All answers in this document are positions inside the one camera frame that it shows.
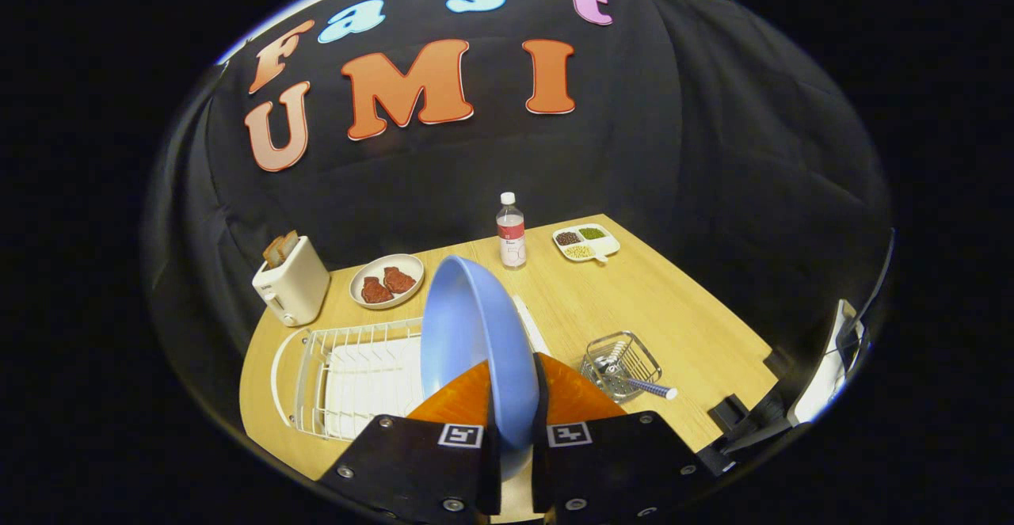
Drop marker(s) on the white device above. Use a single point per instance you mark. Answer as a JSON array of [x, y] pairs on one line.
[[824, 382]]

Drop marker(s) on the red meat piece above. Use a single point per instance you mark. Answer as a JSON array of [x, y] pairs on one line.
[[399, 279], [376, 291]]

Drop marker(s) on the black backdrop cloth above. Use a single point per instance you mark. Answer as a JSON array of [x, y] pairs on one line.
[[713, 153]]

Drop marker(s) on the white divided dish with beans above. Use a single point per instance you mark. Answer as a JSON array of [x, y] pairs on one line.
[[588, 245]]

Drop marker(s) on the beige oval plate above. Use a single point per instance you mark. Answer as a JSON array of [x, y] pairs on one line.
[[412, 265]]

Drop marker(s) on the black table clamp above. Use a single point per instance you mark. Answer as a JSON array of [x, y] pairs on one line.
[[727, 412]]

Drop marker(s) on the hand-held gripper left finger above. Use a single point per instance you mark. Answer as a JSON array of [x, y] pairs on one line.
[[489, 469]]

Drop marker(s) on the clear bottle red label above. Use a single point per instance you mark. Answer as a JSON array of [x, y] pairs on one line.
[[512, 236]]

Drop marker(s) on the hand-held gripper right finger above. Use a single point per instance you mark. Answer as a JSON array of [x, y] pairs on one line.
[[543, 469]]

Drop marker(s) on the toast slice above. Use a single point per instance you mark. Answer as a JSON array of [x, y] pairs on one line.
[[290, 243], [273, 252]]

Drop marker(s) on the white drip tray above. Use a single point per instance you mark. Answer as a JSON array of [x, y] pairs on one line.
[[372, 382]]

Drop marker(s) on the blue plate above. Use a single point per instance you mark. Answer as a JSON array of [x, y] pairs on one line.
[[467, 327]]

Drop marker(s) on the cream toaster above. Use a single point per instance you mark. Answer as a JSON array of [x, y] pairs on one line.
[[297, 283]]

